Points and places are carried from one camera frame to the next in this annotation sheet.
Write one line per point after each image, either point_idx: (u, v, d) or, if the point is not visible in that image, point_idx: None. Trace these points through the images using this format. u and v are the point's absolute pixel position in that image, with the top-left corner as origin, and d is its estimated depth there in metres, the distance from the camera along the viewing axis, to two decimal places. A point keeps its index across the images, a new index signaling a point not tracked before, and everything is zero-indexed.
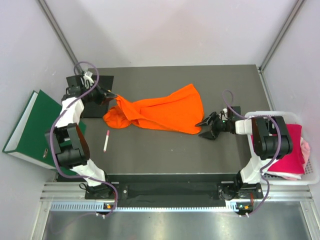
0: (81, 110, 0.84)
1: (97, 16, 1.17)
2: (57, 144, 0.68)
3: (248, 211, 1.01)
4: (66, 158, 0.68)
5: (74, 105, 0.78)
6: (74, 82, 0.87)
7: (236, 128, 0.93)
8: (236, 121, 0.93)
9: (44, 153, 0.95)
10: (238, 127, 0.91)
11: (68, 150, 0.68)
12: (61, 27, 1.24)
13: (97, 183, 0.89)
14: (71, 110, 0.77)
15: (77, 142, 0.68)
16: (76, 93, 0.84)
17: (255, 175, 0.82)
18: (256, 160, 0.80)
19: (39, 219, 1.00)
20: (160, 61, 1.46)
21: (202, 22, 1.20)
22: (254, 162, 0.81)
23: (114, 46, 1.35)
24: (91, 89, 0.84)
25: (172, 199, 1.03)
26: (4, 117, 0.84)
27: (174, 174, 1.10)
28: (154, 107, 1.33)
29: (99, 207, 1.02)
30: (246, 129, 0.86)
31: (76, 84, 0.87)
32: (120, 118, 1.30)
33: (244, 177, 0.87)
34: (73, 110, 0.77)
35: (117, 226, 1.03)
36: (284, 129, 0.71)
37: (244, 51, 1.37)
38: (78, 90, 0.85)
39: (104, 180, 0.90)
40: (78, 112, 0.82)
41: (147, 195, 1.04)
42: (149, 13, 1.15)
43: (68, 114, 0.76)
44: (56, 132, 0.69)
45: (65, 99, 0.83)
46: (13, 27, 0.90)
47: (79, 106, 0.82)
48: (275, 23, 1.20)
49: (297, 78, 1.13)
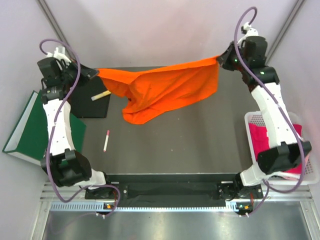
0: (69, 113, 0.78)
1: (96, 16, 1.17)
2: (56, 173, 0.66)
3: (248, 211, 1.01)
4: (69, 178, 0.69)
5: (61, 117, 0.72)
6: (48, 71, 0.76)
7: (256, 91, 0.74)
8: (258, 86, 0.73)
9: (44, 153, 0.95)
10: (256, 96, 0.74)
11: (70, 170, 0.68)
12: (60, 27, 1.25)
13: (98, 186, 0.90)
14: (60, 125, 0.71)
15: (77, 167, 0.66)
16: (56, 87, 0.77)
17: (255, 180, 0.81)
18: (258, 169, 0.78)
19: (39, 219, 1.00)
20: (160, 60, 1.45)
21: (202, 21, 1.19)
22: (256, 170, 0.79)
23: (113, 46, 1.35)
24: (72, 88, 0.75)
25: (171, 199, 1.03)
26: (4, 117, 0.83)
27: (173, 174, 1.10)
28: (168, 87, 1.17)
29: (99, 207, 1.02)
30: (264, 115, 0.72)
31: (53, 72, 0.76)
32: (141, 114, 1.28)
33: (245, 180, 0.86)
34: (63, 124, 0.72)
35: (117, 226, 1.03)
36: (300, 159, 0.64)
37: None
38: (58, 83, 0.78)
39: (104, 183, 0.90)
40: (68, 115, 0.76)
41: (147, 195, 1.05)
42: (148, 13, 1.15)
43: (58, 129, 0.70)
44: (52, 157, 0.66)
45: (46, 103, 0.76)
46: (12, 27, 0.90)
47: (66, 110, 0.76)
48: (275, 23, 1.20)
49: (297, 79, 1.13)
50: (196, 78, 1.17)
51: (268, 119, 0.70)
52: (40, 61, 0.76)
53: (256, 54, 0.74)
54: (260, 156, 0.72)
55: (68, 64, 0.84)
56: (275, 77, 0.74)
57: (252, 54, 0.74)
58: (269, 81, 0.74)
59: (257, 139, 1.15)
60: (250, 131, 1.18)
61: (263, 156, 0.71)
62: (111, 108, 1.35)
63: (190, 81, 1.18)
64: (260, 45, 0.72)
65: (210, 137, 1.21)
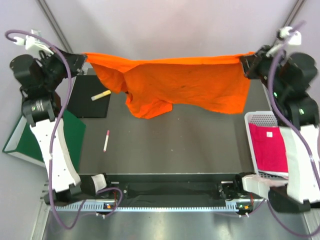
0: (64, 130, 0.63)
1: (97, 16, 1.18)
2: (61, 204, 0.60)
3: (248, 211, 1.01)
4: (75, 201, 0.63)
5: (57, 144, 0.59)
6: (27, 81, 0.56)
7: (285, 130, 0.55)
8: (291, 129, 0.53)
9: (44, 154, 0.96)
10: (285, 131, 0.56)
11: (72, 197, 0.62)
12: (61, 27, 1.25)
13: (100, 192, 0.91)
14: (58, 154, 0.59)
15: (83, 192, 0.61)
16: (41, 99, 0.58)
17: (254, 191, 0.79)
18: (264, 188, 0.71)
19: (39, 219, 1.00)
20: None
21: (202, 21, 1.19)
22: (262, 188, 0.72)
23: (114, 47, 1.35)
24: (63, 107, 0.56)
25: (172, 199, 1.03)
26: (4, 117, 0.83)
27: (172, 174, 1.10)
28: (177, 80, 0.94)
29: (99, 207, 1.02)
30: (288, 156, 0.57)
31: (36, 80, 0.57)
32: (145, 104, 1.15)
33: (247, 187, 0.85)
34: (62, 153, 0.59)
35: (117, 226, 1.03)
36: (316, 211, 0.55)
37: (244, 51, 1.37)
38: (43, 91, 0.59)
39: (105, 187, 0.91)
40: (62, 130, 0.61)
41: (147, 195, 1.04)
42: (149, 13, 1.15)
43: (58, 159, 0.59)
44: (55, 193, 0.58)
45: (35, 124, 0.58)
46: (12, 27, 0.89)
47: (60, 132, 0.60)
48: (275, 23, 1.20)
49: None
50: (213, 83, 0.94)
51: (294, 168, 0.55)
52: (13, 66, 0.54)
53: (298, 85, 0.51)
54: (272, 195, 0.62)
55: (49, 55, 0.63)
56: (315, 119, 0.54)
57: (293, 82, 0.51)
58: (307, 122, 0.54)
59: (257, 139, 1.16)
60: (250, 131, 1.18)
61: (277, 196, 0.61)
62: (111, 108, 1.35)
63: (205, 86, 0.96)
64: (308, 75, 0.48)
65: (210, 137, 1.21)
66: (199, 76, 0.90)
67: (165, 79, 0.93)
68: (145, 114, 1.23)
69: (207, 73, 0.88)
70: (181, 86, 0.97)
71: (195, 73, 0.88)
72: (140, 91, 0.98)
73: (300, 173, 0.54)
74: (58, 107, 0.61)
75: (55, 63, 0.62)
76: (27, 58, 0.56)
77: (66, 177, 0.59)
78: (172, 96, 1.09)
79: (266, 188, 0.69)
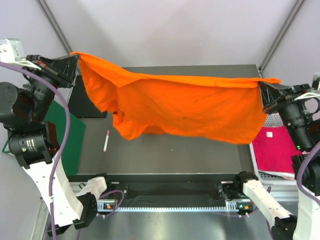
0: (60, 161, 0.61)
1: (96, 16, 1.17)
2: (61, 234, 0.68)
3: (248, 211, 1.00)
4: None
5: (57, 187, 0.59)
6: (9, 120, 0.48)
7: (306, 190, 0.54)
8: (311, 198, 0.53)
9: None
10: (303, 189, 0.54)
11: None
12: (61, 27, 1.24)
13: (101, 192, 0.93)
14: (59, 195, 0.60)
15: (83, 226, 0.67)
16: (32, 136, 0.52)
17: (254, 203, 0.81)
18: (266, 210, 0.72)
19: (39, 219, 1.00)
20: (160, 61, 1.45)
21: (202, 21, 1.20)
22: (264, 210, 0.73)
23: (114, 47, 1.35)
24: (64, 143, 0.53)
25: (171, 199, 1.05)
26: None
27: (174, 174, 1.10)
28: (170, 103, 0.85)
29: (99, 207, 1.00)
30: (302, 208, 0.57)
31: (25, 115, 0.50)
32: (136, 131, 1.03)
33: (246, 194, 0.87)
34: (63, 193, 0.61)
35: (117, 226, 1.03)
36: None
37: (244, 51, 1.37)
38: (35, 125, 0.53)
39: (105, 188, 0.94)
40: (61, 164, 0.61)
41: (148, 195, 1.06)
42: (149, 13, 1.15)
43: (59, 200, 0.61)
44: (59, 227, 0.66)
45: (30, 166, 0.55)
46: (12, 27, 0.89)
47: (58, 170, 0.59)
48: (275, 23, 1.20)
49: (297, 79, 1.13)
50: (226, 113, 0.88)
51: (305, 221, 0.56)
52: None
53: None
54: (277, 233, 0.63)
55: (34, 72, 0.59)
56: None
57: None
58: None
59: (257, 139, 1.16)
60: None
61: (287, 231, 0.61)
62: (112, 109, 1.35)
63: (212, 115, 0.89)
64: None
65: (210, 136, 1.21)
66: (212, 104, 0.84)
67: (163, 102, 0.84)
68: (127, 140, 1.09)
69: (224, 99, 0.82)
70: (183, 117, 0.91)
71: (210, 100, 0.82)
72: (137, 108, 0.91)
73: (312, 229, 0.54)
74: (53, 143, 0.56)
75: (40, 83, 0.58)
76: (10, 91, 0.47)
77: (70, 215, 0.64)
78: (170, 126, 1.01)
79: (271, 216, 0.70)
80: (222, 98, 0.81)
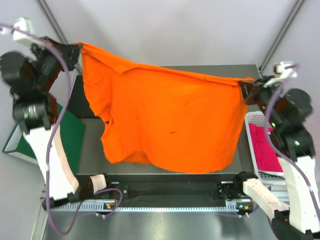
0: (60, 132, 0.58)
1: (96, 16, 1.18)
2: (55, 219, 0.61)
3: (248, 211, 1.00)
4: None
5: (55, 155, 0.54)
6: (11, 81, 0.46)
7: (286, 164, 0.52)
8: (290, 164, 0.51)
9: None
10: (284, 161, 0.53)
11: None
12: (61, 27, 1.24)
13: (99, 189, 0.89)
14: (56, 164, 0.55)
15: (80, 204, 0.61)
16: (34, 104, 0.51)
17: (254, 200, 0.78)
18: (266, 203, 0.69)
19: (39, 219, 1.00)
20: (160, 61, 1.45)
21: (202, 21, 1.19)
22: (264, 203, 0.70)
23: (114, 47, 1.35)
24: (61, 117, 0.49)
25: (171, 199, 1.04)
26: (5, 117, 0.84)
27: (173, 174, 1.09)
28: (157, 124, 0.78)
29: (99, 207, 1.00)
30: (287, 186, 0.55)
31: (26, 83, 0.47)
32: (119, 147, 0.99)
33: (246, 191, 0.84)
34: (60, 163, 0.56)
35: (117, 226, 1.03)
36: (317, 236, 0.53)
37: (244, 51, 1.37)
38: (37, 94, 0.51)
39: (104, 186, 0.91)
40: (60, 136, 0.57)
41: (147, 195, 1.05)
42: (149, 13, 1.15)
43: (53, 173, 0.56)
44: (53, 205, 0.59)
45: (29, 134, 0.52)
46: (12, 27, 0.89)
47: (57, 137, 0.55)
48: (275, 23, 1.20)
49: None
50: (212, 132, 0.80)
51: (293, 197, 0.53)
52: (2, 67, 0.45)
53: (296, 120, 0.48)
54: (276, 223, 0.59)
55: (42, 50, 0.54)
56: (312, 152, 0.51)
57: (290, 118, 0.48)
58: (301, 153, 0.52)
59: (257, 139, 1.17)
60: (250, 131, 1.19)
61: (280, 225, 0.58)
62: None
63: (198, 138, 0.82)
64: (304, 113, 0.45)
65: None
66: (199, 119, 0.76)
67: (151, 118, 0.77)
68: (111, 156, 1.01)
69: (209, 107, 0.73)
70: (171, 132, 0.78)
71: (197, 105, 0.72)
72: (127, 114, 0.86)
73: (301, 202, 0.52)
74: (53, 112, 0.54)
75: (48, 58, 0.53)
76: (17, 57, 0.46)
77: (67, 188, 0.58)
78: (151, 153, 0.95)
79: (270, 209, 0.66)
80: (207, 100, 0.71)
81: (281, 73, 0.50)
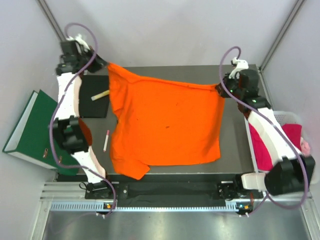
0: (78, 87, 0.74)
1: (96, 16, 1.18)
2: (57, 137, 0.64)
3: (248, 210, 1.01)
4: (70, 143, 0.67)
5: (72, 88, 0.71)
6: (68, 48, 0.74)
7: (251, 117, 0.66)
8: (252, 112, 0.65)
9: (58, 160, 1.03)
10: (253, 120, 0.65)
11: (70, 137, 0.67)
12: (61, 27, 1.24)
13: (98, 178, 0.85)
14: (69, 94, 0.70)
15: (80, 133, 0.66)
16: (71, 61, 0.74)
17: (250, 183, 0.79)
18: (261, 180, 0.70)
19: (39, 219, 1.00)
20: (160, 61, 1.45)
21: (202, 22, 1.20)
22: (259, 181, 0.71)
23: (113, 47, 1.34)
24: (86, 66, 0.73)
25: (172, 199, 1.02)
26: (5, 117, 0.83)
27: (173, 174, 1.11)
28: (157, 121, 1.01)
29: (99, 207, 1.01)
30: None
31: (71, 50, 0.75)
32: (126, 153, 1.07)
33: (245, 184, 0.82)
34: (72, 94, 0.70)
35: (117, 226, 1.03)
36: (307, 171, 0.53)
37: (244, 51, 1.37)
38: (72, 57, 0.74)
39: (103, 176, 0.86)
40: (78, 92, 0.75)
41: (147, 195, 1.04)
42: (149, 13, 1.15)
43: (66, 100, 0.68)
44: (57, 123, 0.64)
45: (60, 74, 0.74)
46: (12, 28, 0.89)
47: (76, 81, 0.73)
48: (275, 23, 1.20)
49: (297, 78, 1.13)
50: (196, 126, 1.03)
51: (266, 138, 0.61)
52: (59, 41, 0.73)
53: (250, 86, 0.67)
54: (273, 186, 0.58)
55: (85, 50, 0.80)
56: (268, 104, 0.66)
57: (246, 86, 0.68)
58: (261, 106, 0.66)
59: (257, 139, 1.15)
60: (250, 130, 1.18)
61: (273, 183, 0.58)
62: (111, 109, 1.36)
63: (186, 130, 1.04)
64: (253, 78, 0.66)
65: None
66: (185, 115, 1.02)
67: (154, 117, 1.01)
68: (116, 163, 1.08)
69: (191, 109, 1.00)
70: (166, 126, 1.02)
71: (184, 106, 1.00)
72: (135, 116, 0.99)
73: (264, 132, 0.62)
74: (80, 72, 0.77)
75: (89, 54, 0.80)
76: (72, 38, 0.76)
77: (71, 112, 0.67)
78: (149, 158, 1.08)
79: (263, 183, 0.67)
80: (189, 104, 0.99)
81: (238, 63, 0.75)
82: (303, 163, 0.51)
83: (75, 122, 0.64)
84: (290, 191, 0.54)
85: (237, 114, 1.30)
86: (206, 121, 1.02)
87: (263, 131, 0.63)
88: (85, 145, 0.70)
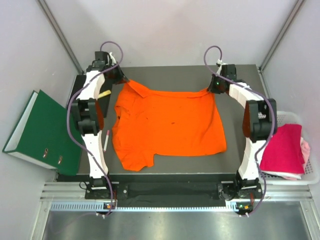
0: (100, 83, 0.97)
1: (96, 16, 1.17)
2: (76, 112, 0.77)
3: (248, 210, 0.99)
4: (84, 122, 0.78)
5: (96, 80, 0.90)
6: (100, 56, 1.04)
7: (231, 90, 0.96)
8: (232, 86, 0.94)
9: (59, 160, 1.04)
10: (232, 92, 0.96)
11: (87, 117, 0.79)
12: (61, 27, 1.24)
13: (100, 173, 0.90)
14: (93, 84, 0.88)
15: (94, 114, 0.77)
16: (99, 66, 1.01)
17: (243, 165, 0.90)
18: (248, 149, 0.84)
19: (39, 219, 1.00)
20: (160, 61, 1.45)
21: (202, 22, 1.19)
22: (247, 152, 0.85)
23: (118, 49, 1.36)
24: (111, 68, 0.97)
25: (171, 199, 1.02)
26: (5, 117, 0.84)
27: (173, 174, 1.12)
28: (158, 118, 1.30)
29: (99, 207, 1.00)
30: (239, 100, 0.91)
31: (102, 58, 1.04)
32: (128, 146, 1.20)
33: (242, 172, 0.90)
34: (94, 84, 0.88)
35: (117, 226, 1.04)
36: (275, 113, 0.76)
37: (244, 51, 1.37)
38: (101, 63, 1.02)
39: (105, 172, 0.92)
40: (99, 86, 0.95)
41: (147, 195, 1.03)
42: (149, 13, 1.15)
43: (90, 86, 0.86)
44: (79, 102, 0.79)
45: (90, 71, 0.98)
46: (13, 28, 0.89)
47: (100, 79, 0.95)
48: (275, 23, 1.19)
49: (297, 78, 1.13)
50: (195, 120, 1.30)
51: (242, 96, 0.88)
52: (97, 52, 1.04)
53: (229, 72, 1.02)
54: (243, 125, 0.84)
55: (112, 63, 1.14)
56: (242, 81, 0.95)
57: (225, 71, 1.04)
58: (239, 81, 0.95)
59: None
60: None
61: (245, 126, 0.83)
62: (111, 109, 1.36)
63: (187, 123, 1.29)
64: (229, 66, 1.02)
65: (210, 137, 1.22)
66: (184, 112, 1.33)
67: (155, 115, 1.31)
68: (123, 159, 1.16)
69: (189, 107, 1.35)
70: (171, 122, 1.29)
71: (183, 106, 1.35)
72: (139, 114, 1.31)
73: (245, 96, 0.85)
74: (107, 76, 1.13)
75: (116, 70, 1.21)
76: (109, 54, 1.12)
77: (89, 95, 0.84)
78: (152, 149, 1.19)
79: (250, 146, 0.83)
80: (186, 103, 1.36)
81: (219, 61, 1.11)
82: (270, 106, 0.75)
83: (92, 103, 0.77)
84: (259, 130, 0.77)
85: (237, 114, 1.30)
86: (202, 115, 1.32)
87: (238, 92, 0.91)
88: (96, 127, 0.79)
